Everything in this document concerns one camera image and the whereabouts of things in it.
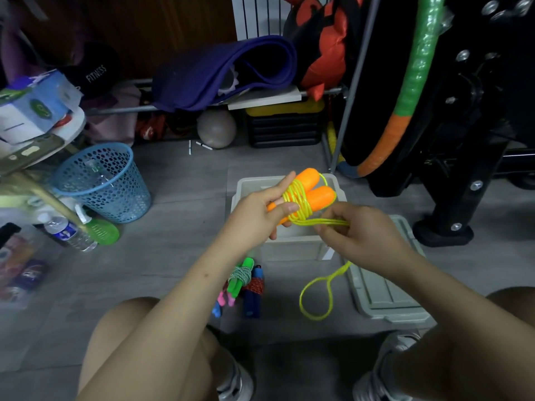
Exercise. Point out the white radiator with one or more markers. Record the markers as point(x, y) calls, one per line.
point(259, 16)

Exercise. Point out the clear plastic water bottle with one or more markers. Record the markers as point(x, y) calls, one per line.
point(69, 234)

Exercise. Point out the olive smartphone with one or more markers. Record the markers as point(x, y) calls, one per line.
point(29, 152)

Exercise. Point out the person's shoe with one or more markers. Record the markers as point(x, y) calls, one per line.
point(378, 371)
point(238, 384)

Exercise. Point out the colourful plastic packet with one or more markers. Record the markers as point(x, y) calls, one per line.
point(21, 271)

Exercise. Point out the green spray bottle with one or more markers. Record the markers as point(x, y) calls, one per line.
point(102, 230)

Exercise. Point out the black and yellow step box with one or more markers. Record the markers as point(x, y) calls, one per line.
point(284, 127)

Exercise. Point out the person's right leg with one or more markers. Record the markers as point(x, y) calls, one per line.
point(512, 304)

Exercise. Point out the person's left forearm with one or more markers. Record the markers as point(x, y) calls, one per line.
point(167, 329)

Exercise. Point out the person's leg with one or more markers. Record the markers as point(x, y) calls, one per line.
point(512, 304)
point(121, 329)

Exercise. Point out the grey exercise ball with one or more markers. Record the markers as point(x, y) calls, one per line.
point(216, 128)

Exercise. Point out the red and black bag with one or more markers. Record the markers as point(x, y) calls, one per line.
point(330, 45)

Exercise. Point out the grey plastic storage box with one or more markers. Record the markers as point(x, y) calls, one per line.
point(259, 187)

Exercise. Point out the person's right shoe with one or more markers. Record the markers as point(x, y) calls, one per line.
point(378, 371)

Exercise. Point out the white shelf board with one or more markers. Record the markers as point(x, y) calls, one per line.
point(267, 98)

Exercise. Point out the blue mesh wastebasket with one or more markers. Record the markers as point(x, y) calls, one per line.
point(104, 183)

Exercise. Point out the green and orange hula hoop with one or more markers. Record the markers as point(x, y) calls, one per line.
point(411, 75)

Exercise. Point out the black fitness machine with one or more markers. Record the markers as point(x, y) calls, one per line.
point(472, 121)

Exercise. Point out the person's left leg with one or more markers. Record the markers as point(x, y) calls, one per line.
point(121, 329)

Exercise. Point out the person's left shoe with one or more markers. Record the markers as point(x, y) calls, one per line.
point(238, 384)

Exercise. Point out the purple rolled yoga mat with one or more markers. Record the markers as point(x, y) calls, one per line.
point(196, 79)

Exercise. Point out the person's right thumb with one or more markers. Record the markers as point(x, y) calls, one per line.
point(339, 211)

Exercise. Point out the person's left thumb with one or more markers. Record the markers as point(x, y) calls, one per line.
point(287, 209)

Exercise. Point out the white round side table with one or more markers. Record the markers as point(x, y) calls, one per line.
point(71, 127)

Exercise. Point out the person's left hand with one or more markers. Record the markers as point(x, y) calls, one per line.
point(250, 221)

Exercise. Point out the grey plastic box lid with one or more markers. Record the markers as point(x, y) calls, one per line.
point(384, 296)

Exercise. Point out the grey metal rack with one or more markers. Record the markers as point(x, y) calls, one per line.
point(353, 91)

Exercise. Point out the person's right forearm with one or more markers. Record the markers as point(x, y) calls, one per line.
point(464, 325)

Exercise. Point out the blue and white tissue box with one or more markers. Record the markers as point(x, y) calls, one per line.
point(37, 108)

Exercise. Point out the person's right hand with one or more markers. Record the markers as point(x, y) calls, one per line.
point(372, 242)

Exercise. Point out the pink cloth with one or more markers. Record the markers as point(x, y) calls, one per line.
point(115, 121)

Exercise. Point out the black printed cap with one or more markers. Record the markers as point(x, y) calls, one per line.
point(94, 70)

